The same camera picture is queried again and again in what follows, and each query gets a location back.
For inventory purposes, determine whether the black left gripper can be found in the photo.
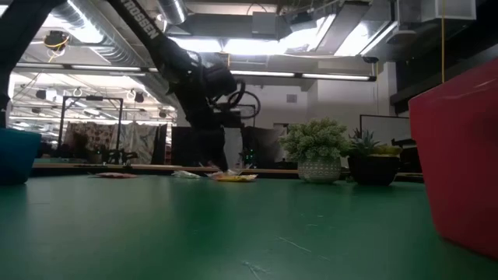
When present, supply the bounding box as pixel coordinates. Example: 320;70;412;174
163;42;237;172

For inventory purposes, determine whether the yellow candy pack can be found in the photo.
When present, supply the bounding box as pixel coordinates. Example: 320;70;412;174
213;173;258;184

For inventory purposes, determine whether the black partition panel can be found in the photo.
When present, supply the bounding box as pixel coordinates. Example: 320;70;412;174
170;126;195;167

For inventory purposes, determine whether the Hershey's cookies creme bar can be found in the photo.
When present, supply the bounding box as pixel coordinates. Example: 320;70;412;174
170;170;202;180

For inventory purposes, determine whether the dark grey partition panel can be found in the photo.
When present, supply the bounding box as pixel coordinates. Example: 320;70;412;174
243;126;288;169

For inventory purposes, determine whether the pale patterned cloth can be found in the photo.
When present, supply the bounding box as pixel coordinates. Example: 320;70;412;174
118;123;160;165

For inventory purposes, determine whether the dark background robot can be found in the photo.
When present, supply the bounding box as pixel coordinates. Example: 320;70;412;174
79;131;139;165

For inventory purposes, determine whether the pale green potted succulent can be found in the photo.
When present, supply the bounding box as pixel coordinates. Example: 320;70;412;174
279;117;351;184

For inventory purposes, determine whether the floral patterned cloth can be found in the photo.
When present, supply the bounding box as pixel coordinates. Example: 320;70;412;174
64;122;120;165

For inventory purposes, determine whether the wooden side table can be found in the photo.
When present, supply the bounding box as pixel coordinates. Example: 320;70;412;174
30;157;424;184

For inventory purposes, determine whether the long ceiling light bar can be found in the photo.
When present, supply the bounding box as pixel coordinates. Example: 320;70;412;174
14;61;377;82

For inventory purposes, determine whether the dark potted spiky plant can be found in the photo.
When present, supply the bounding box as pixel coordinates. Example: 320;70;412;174
345;128;402;187

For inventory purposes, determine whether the whiteboard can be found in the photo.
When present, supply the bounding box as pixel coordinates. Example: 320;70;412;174
359;114;412;147

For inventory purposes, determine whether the yellow green fruit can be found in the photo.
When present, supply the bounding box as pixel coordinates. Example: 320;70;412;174
372;143;403;157

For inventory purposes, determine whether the blue plastic bin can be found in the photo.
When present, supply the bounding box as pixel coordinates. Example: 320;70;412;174
0;128;43;186

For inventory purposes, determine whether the dark chair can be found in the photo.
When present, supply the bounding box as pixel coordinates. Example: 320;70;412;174
391;138;421;174

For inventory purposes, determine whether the black overhead beam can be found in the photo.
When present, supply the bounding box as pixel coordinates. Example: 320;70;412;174
390;0;498;114

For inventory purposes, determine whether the red plastic bin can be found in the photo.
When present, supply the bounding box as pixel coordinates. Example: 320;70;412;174
408;58;498;261

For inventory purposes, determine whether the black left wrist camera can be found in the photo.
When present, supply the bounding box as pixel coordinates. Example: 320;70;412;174
212;108;245;129

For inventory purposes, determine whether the black cable loop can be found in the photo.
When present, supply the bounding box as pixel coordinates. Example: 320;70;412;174
209;77;262;122

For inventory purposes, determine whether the rectangular metal air duct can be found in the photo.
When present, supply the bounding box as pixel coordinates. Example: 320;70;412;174
167;0;478;59

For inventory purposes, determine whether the black metal frame stand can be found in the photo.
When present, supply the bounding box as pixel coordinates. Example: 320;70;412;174
57;95;125;163

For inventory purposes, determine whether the silver round ventilation duct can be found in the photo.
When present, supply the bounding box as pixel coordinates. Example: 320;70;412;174
50;0;188;106

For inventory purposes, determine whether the ceiling device yellow cable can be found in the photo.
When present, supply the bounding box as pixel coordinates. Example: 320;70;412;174
41;29;72;63

